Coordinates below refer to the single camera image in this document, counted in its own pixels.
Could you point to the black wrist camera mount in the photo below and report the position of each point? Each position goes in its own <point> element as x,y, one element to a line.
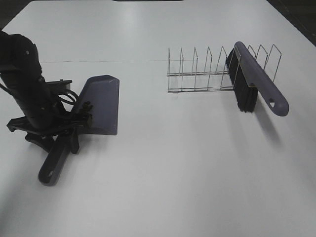
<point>59,86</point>

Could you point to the pile of coffee beans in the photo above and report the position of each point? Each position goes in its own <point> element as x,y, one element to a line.
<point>86,107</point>

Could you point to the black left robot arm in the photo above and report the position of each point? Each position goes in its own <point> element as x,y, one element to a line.
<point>41,102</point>

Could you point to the purple plastic dustpan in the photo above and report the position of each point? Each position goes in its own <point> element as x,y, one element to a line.
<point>103,93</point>

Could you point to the purple hand brush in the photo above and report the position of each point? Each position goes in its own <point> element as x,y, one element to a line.
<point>249,79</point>

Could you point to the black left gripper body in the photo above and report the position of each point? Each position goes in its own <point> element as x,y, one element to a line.
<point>64,127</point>

